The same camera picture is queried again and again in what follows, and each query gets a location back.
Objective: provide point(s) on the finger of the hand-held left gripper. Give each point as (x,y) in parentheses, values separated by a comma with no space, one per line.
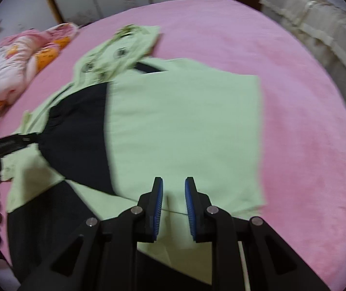
(10,145)

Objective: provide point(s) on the green and black jacket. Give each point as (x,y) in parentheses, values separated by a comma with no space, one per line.
(173,121)

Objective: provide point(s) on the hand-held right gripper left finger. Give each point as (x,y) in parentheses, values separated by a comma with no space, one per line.
(157,210)

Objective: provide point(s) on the pink floral quilt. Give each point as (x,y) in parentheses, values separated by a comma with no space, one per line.
(18,63)

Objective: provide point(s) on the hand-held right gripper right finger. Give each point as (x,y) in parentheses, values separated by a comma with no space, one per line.
(191,210)

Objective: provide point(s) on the pink bed sheet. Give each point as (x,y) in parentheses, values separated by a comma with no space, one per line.
(297,127)

